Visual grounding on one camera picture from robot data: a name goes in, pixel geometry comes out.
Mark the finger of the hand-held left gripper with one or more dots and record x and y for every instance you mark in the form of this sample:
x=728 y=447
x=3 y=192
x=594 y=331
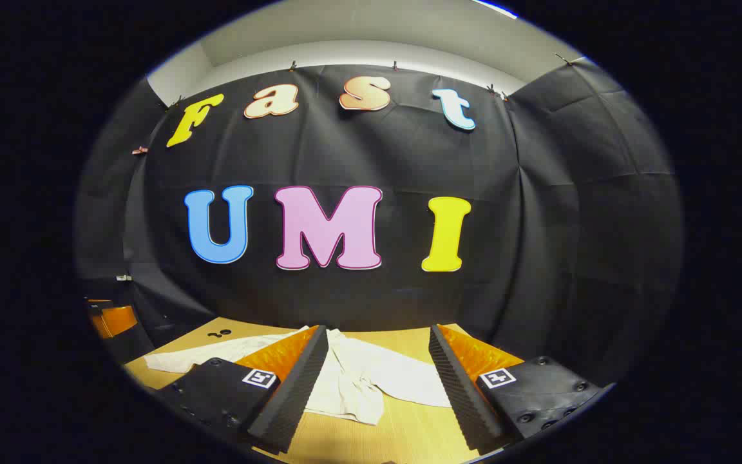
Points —
x=116 y=320

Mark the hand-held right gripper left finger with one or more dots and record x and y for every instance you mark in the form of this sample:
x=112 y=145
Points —
x=294 y=393

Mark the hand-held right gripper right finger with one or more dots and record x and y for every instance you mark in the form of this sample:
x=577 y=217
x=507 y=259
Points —
x=461 y=393

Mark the white long-sleeved garment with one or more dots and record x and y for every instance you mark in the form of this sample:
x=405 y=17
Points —
x=371 y=374

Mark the black backdrop cloth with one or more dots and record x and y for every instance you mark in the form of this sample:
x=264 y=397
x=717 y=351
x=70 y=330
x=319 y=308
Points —
x=345 y=161

